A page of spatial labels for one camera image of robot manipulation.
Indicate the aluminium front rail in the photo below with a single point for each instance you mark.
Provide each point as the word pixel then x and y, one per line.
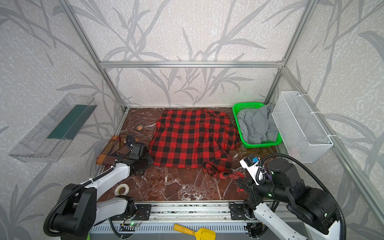
pixel 191 212

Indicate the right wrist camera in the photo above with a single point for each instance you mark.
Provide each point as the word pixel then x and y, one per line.
pixel 252 165

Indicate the red black plaid shirt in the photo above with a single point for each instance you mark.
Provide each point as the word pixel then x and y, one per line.
pixel 196 139

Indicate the pink object in wire basket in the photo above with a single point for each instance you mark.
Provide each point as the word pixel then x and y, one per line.
pixel 295 153

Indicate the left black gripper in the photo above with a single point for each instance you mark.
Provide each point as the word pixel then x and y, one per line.
pixel 132 147

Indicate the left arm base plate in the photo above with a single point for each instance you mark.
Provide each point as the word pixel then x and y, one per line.
pixel 143 212

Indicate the clear plastic wall tray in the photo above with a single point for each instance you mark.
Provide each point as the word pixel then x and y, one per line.
pixel 50 138

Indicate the yellow toy shovel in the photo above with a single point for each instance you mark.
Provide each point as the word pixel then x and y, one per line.
pixel 201 234

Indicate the white tape roll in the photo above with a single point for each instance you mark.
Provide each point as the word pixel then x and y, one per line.
pixel 122 190

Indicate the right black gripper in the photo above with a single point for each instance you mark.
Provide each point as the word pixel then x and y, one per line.
pixel 244 183

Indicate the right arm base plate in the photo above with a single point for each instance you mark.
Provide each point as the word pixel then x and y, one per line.
pixel 241 211

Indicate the aluminium frame crossbar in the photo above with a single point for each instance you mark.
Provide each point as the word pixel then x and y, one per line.
pixel 189 64

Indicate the grey long sleeve shirt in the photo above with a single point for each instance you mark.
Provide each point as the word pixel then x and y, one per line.
pixel 257 125

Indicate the folded brown plaid shirt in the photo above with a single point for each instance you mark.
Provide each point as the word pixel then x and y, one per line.
pixel 110 152

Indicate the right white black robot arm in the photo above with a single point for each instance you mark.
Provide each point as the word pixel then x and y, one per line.
pixel 279 178

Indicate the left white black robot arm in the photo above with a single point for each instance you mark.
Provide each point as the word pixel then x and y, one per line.
pixel 78 208

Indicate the white wire mesh basket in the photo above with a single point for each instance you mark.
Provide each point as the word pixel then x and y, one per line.
pixel 300 127

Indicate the green plastic basket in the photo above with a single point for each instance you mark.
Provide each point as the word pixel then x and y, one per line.
pixel 241 106

